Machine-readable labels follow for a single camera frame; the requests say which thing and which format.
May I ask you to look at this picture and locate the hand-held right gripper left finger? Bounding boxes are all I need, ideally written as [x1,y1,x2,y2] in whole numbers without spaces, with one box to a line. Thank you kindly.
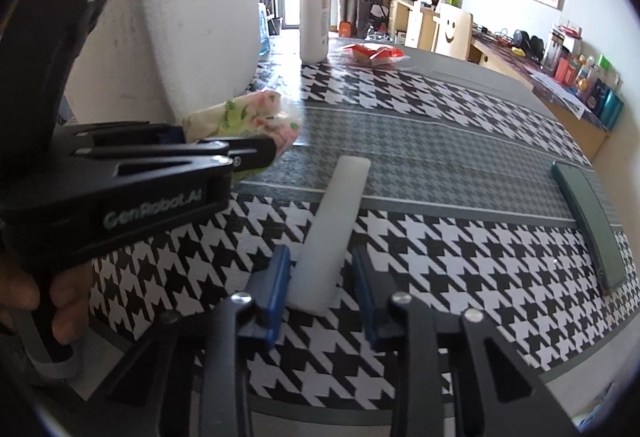
[102,244,293,437]

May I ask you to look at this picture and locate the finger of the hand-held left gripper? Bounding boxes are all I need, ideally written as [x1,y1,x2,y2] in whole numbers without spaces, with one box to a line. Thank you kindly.
[57,121,187,146]
[75,137,279,180]

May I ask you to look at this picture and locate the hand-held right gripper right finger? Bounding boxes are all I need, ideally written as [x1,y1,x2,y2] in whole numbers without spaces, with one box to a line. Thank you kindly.
[351,246,586,437]

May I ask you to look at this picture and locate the floral tissue packet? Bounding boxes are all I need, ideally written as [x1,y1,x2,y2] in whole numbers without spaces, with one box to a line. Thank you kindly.
[181,89,303,178]

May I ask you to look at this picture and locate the white plastic bar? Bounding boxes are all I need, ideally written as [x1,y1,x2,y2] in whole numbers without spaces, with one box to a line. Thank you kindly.
[290,156,371,317]

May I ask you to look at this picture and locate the white foam box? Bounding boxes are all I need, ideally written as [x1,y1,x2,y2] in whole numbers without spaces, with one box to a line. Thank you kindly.
[65,0,261,125]

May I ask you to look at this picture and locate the person's left hand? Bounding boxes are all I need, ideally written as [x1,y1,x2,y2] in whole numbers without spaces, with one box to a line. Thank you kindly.
[0,262,94,346]

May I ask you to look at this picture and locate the red white snack packet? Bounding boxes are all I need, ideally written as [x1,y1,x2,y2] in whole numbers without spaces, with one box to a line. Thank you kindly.
[336,42,411,68]

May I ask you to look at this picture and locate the houndstooth tablecloth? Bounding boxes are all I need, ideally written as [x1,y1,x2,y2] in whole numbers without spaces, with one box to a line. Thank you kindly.
[87,37,640,418]

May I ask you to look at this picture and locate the black metal chair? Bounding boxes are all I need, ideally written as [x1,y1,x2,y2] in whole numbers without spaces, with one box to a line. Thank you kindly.
[356,0,389,36]

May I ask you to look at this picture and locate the wooden desk with drawers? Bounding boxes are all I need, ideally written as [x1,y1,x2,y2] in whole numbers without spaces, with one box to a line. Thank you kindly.
[382,0,439,52]

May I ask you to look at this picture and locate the wooden smiley face chair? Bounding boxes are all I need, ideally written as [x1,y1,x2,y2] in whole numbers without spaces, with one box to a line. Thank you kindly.
[432,3,474,62]

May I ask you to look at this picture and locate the dark green case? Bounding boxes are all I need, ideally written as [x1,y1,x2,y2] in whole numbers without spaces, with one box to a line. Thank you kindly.
[551,160,629,295]

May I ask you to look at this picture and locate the wooden desk with patterned cover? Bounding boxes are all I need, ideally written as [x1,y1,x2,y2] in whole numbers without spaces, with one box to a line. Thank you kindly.
[470,29,612,162]

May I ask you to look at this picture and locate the white papers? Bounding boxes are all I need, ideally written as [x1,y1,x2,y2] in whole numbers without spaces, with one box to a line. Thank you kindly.
[530,69,586,116]

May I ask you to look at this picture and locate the black headphones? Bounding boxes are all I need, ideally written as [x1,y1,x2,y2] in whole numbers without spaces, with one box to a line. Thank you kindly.
[511,29,546,56]

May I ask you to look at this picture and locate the steel thermos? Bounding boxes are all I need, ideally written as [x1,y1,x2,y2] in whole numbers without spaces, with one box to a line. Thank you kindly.
[542,29,566,72]

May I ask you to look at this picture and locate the row of toiletry bottles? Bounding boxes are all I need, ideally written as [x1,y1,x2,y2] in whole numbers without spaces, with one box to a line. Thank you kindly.
[554,52,625,126]

